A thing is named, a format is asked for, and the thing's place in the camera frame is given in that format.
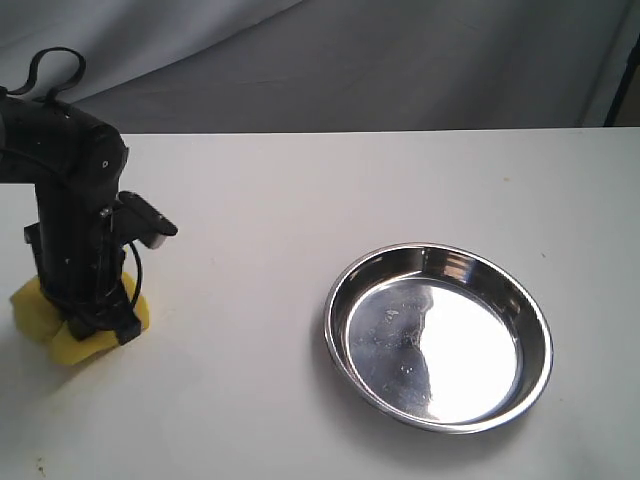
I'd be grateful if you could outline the grey backdrop cloth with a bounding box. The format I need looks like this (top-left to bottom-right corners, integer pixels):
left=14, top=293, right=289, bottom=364
left=1, top=1, right=639, bottom=133

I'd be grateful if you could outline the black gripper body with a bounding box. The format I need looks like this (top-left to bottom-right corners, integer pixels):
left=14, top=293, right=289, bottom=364
left=24, top=192, right=138, bottom=325

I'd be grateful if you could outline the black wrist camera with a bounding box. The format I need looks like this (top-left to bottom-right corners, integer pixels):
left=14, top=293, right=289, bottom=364
left=114, top=191, right=178, bottom=249

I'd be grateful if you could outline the black stand pole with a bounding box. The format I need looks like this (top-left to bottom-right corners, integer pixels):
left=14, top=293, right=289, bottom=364
left=603, top=38, right=640, bottom=127

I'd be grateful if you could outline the black cable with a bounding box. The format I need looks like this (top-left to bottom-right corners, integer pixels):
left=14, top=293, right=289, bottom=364
left=0, top=46, right=145, bottom=331

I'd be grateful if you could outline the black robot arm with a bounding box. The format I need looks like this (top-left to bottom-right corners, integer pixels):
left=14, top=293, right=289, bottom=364
left=1, top=97, right=142, bottom=345

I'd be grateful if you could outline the yellow sponge block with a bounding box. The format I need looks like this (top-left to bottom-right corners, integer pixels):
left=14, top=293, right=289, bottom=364
left=10, top=276, right=119, bottom=366

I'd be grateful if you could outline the round stainless steel dish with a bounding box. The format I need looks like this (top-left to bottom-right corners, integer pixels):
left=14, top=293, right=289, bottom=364
left=322, top=243, right=554, bottom=435

